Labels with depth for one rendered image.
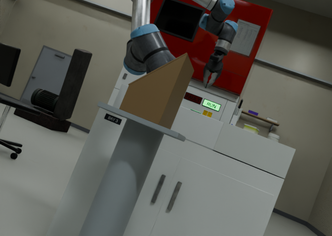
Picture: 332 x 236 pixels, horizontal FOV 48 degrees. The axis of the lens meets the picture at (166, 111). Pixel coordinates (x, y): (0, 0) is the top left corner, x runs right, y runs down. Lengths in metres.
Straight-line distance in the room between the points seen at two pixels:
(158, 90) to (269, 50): 10.73
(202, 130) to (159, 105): 0.51
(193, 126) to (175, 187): 0.31
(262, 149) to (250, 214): 0.30
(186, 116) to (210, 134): 0.14
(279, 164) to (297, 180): 9.78
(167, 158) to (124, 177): 0.44
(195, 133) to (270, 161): 0.37
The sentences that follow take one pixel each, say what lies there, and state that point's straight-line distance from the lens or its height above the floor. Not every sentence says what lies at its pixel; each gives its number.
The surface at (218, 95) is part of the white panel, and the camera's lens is 2.46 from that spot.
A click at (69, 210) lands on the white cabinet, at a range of 1.97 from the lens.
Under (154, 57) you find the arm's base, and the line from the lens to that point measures 1.47.
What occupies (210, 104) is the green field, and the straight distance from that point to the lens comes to 2.45.
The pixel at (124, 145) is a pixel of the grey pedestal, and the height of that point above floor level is 0.70.
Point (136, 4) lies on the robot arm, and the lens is 1.81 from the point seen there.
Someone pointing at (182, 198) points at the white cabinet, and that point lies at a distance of 1.81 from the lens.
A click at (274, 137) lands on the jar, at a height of 1.04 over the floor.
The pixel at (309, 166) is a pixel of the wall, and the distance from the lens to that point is 11.64.
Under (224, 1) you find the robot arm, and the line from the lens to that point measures 1.81.
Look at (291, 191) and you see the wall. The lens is 11.58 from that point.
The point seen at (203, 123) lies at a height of 0.92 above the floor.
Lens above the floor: 0.78
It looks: 4 degrees up
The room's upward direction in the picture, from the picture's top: 22 degrees clockwise
